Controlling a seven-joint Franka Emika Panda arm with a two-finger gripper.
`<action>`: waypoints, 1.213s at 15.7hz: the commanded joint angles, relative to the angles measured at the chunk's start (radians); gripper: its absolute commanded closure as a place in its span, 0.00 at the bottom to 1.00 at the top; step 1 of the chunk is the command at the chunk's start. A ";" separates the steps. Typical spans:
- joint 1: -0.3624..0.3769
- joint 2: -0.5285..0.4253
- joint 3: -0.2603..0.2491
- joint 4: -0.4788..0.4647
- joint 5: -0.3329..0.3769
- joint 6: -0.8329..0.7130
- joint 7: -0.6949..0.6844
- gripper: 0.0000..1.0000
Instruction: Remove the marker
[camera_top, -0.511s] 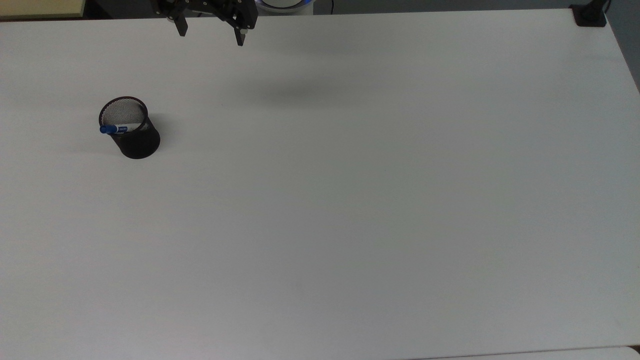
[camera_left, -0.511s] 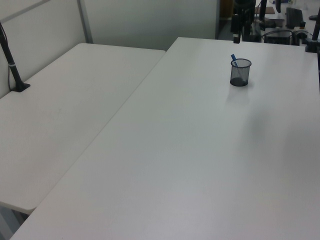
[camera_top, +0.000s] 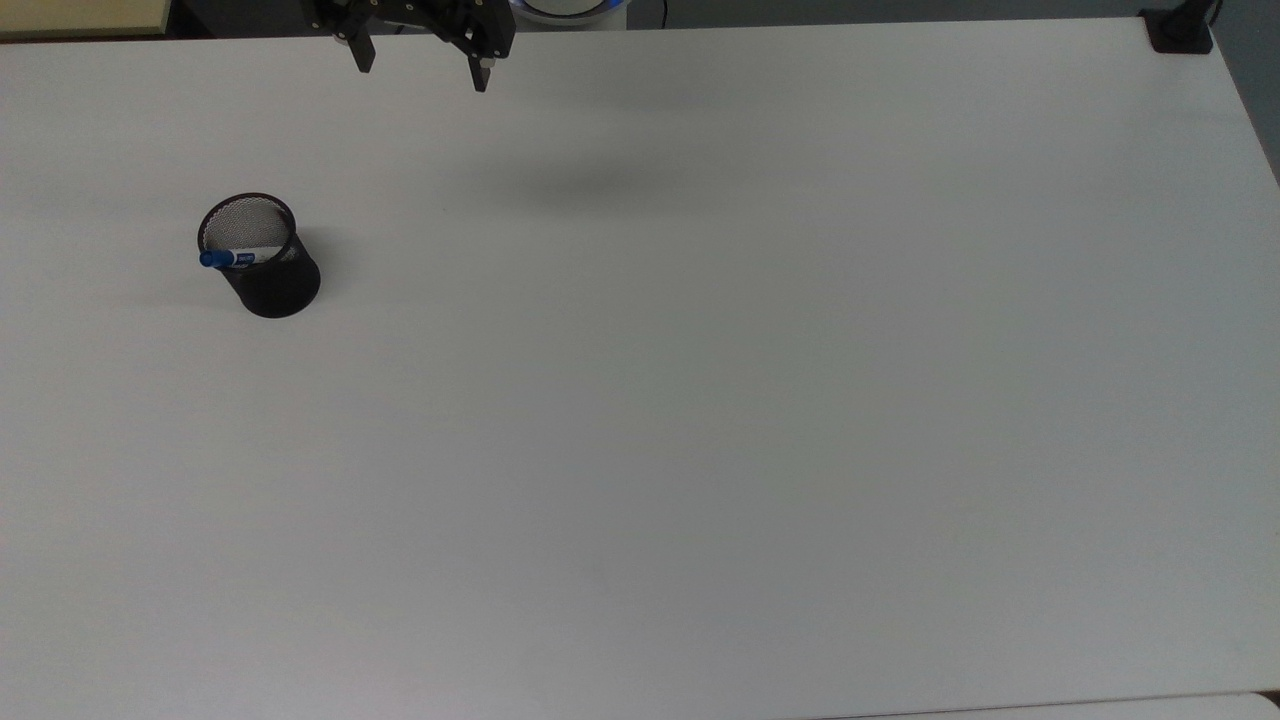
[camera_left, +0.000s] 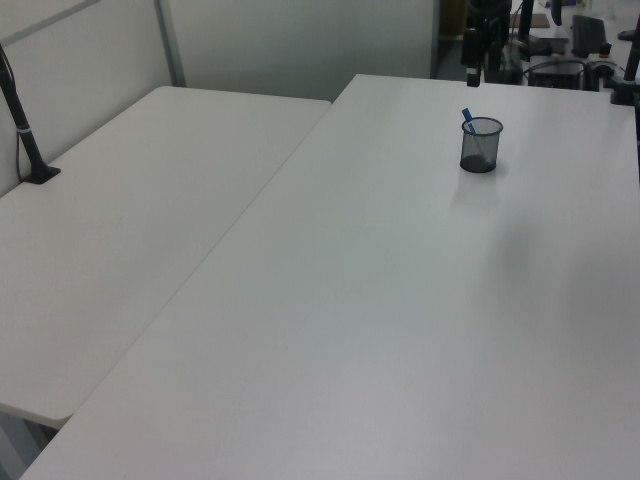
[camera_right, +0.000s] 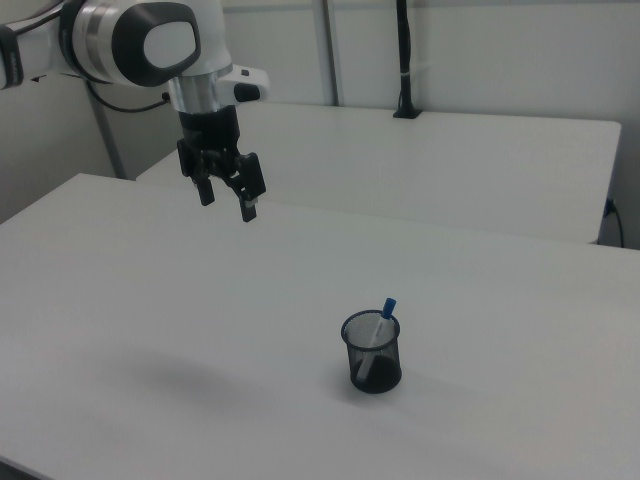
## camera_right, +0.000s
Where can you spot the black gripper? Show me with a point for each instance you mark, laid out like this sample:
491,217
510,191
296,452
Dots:
210,129

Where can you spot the white marker with blue cap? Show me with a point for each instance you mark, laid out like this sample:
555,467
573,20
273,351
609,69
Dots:
376,336

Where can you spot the white side table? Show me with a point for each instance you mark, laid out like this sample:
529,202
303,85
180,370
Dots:
425,165

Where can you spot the black mesh pen cup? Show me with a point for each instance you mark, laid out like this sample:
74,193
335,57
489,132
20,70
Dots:
372,367

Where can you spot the grey partition corner post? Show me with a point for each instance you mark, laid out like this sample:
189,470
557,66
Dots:
111,140

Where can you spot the grey partition frame post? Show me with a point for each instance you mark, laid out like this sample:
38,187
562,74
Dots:
332,50

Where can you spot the black camera stand pole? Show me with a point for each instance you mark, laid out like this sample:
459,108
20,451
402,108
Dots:
404,60

